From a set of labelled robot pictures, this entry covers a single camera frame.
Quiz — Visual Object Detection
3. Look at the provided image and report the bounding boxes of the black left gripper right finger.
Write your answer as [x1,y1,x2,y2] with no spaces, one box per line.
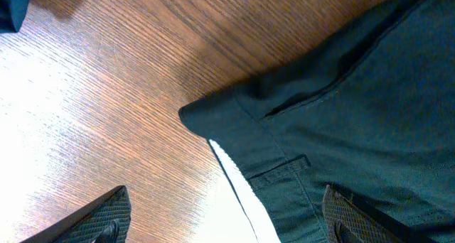
[322,185,434,243]

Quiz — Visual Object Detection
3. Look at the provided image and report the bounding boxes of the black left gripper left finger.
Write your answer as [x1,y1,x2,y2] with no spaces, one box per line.
[23,185,132,243]

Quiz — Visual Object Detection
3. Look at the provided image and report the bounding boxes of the black shorts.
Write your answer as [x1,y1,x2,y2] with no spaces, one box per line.
[179,0,454,242]

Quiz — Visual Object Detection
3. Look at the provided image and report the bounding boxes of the folded navy blue garment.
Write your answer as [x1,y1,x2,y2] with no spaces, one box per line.
[0,0,30,33]

